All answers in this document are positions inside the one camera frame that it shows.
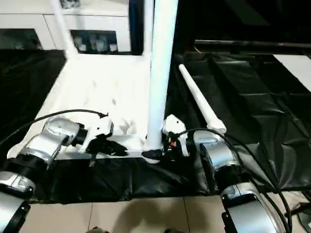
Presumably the white plastic table leg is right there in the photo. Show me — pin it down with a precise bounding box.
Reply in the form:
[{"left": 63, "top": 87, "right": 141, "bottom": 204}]
[
  {"left": 145, "top": 0, "right": 180, "bottom": 151},
  {"left": 142, "top": 0, "right": 154, "bottom": 58},
  {"left": 178, "top": 63, "right": 227, "bottom": 134},
  {"left": 50, "top": 0, "right": 80, "bottom": 58}
]

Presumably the black glossy mat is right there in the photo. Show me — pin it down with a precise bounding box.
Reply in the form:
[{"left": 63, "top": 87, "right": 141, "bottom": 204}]
[{"left": 0, "top": 48, "right": 311, "bottom": 204}]

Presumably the white glass-door cabinet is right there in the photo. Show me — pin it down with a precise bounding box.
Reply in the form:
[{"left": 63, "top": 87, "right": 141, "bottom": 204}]
[{"left": 0, "top": 0, "right": 133, "bottom": 53}]

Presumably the black horizontal bar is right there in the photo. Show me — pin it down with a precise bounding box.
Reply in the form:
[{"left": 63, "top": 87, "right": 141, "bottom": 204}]
[{"left": 194, "top": 39, "right": 311, "bottom": 49}]

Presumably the black backdrop cloth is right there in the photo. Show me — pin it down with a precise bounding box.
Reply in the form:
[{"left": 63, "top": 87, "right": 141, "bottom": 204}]
[{"left": 131, "top": 0, "right": 311, "bottom": 55}]

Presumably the black object on floor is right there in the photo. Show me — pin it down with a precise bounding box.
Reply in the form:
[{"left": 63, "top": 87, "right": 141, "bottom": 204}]
[{"left": 291, "top": 200, "right": 311, "bottom": 215}]

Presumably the white flat panel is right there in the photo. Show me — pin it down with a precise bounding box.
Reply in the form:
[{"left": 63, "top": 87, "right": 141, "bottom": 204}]
[{"left": 273, "top": 54, "right": 311, "bottom": 87}]

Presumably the dark round stand base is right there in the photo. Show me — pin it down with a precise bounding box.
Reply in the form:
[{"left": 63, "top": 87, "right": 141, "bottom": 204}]
[{"left": 297, "top": 206, "right": 311, "bottom": 233}]

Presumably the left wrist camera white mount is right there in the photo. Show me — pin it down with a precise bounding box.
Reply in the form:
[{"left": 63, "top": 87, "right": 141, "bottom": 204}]
[{"left": 79, "top": 113, "right": 115, "bottom": 153}]

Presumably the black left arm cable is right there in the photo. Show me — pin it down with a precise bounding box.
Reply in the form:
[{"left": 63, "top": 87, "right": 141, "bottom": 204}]
[{"left": 0, "top": 109, "right": 109, "bottom": 144}]

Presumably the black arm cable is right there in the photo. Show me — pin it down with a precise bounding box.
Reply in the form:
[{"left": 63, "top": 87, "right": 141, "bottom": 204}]
[
  {"left": 0, "top": 109, "right": 109, "bottom": 144},
  {"left": 170, "top": 128, "right": 293, "bottom": 233}
]

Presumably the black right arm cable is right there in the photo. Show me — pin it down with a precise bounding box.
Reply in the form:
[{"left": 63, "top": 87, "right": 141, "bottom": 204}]
[{"left": 170, "top": 128, "right": 293, "bottom": 233}]

